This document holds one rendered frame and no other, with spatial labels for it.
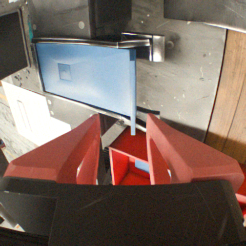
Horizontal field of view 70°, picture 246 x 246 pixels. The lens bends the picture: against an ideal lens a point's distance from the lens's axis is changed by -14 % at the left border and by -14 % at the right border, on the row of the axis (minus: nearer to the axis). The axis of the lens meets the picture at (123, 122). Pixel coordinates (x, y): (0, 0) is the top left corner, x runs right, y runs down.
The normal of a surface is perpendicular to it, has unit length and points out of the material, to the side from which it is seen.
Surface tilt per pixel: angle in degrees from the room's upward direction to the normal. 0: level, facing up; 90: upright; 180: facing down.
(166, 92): 0
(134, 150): 90
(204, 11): 0
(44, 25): 0
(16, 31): 90
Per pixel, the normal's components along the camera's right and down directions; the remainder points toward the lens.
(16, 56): 0.86, 0.29
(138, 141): -0.03, -0.80
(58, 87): -0.51, 0.52
